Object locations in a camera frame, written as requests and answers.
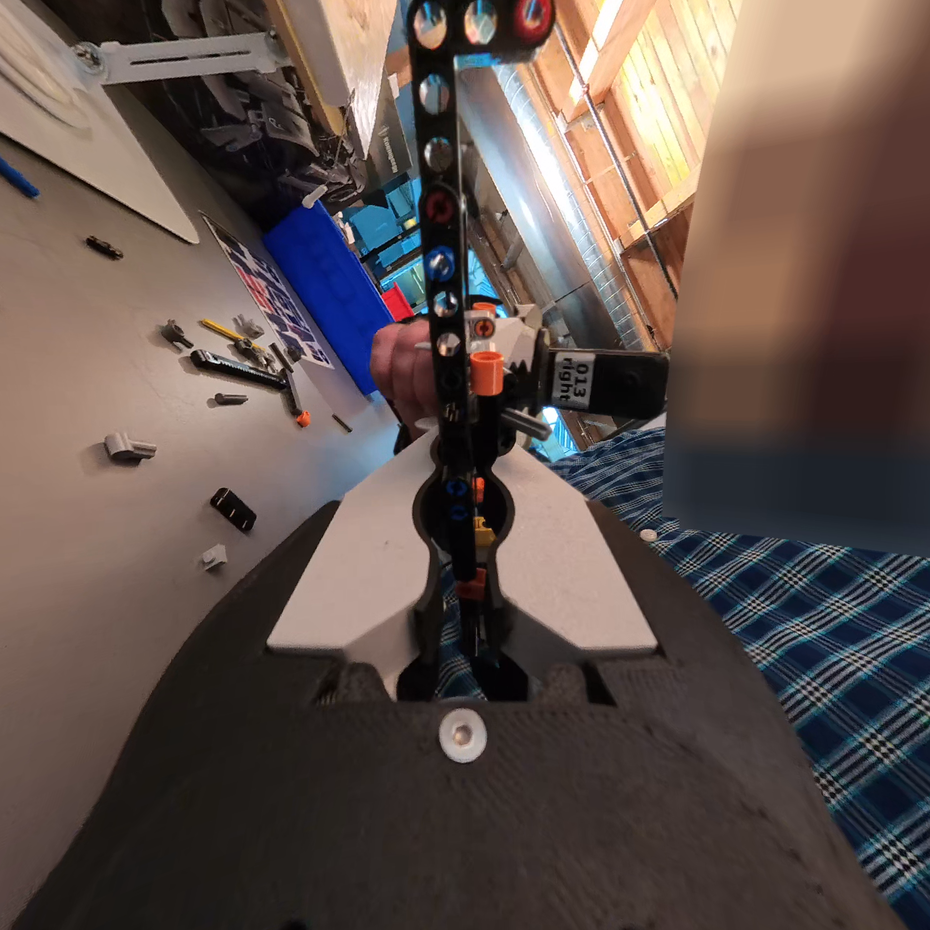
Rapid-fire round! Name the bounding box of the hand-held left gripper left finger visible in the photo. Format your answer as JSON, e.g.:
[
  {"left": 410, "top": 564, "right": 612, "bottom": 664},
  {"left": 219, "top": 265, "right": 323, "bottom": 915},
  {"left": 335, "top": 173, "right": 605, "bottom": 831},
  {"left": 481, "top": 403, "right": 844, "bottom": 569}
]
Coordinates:
[{"left": 266, "top": 427, "right": 446, "bottom": 684}]

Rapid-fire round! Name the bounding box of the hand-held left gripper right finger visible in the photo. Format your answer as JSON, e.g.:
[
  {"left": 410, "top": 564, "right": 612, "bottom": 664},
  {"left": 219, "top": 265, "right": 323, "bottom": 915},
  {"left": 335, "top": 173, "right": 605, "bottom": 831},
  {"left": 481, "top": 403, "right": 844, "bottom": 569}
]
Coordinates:
[{"left": 485, "top": 443, "right": 660, "bottom": 684}]

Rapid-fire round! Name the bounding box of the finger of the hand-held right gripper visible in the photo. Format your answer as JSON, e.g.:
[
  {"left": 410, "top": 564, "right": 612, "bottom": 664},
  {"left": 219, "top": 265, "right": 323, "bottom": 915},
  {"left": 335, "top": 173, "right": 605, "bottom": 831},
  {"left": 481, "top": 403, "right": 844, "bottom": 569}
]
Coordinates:
[{"left": 494, "top": 304, "right": 544, "bottom": 366}]

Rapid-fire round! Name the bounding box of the black lego chassis assembly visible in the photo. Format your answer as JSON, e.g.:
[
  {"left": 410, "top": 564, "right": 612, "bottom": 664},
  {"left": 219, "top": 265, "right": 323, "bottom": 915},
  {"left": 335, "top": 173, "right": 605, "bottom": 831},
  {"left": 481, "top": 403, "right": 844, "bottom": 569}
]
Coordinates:
[{"left": 407, "top": 0, "right": 557, "bottom": 658}]

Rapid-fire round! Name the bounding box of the short black lego beam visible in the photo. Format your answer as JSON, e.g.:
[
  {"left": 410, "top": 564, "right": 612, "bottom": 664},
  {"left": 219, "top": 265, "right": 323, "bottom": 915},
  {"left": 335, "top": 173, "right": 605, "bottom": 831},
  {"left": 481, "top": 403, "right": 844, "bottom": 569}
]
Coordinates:
[{"left": 209, "top": 486, "right": 258, "bottom": 533}]

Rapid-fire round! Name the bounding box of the black lego axle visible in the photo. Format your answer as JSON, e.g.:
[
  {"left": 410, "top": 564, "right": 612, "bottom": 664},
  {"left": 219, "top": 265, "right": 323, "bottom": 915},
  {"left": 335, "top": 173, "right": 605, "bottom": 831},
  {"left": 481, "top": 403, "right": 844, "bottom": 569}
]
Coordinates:
[{"left": 189, "top": 348, "right": 289, "bottom": 392}]

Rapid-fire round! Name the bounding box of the short blue lego pin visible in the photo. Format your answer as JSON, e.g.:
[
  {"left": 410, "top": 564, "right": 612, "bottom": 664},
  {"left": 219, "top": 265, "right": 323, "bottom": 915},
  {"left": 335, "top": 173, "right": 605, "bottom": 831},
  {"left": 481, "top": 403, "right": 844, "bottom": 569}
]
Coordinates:
[{"left": 0, "top": 156, "right": 42, "bottom": 199}]

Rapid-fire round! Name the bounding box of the person's right hand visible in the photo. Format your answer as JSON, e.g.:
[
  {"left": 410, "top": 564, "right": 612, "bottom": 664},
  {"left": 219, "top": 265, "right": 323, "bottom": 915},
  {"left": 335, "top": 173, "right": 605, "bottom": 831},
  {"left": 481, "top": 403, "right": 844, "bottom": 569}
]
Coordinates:
[{"left": 370, "top": 320, "right": 438, "bottom": 433}]

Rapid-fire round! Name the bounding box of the black axle with orange bush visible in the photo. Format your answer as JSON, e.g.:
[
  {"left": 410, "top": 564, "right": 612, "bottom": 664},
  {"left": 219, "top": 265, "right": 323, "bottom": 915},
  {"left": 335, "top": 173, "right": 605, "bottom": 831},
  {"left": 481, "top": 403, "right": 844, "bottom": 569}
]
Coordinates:
[{"left": 270, "top": 343, "right": 312, "bottom": 430}]

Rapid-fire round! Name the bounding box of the blue storage bin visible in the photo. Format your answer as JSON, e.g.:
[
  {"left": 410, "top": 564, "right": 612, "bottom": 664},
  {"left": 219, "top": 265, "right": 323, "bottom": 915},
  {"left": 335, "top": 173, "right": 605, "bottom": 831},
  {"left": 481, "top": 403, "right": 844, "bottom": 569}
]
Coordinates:
[{"left": 262, "top": 201, "right": 398, "bottom": 397}]

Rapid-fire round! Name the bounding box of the person's plaid shirt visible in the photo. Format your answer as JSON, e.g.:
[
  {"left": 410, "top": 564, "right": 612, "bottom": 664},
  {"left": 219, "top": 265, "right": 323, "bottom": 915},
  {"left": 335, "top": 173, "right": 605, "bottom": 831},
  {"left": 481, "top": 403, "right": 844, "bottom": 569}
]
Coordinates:
[{"left": 436, "top": 427, "right": 930, "bottom": 925}]

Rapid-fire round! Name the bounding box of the sticker sheet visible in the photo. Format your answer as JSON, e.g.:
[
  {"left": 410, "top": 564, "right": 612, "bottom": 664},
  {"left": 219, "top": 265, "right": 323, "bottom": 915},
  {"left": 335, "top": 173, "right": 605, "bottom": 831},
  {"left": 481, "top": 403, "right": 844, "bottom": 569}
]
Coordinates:
[{"left": 200, "top": 212, "right": 336, "bottom": 370}]

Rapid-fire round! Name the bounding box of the white book stand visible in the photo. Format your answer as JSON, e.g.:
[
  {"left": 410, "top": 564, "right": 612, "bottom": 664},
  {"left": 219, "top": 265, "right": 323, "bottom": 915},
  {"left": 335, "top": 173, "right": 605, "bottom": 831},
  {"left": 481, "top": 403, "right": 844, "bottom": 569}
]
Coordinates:
[{"left": 0, "top": 0, "right": 399, "bottom": 246}]

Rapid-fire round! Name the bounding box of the silver ventilation duct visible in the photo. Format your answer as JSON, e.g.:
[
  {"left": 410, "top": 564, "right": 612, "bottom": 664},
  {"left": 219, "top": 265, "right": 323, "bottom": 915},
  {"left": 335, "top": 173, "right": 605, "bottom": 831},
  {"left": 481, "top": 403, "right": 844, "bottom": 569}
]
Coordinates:
[{"left": 456, "top": 67, "right": 649, "bottom": 351}]

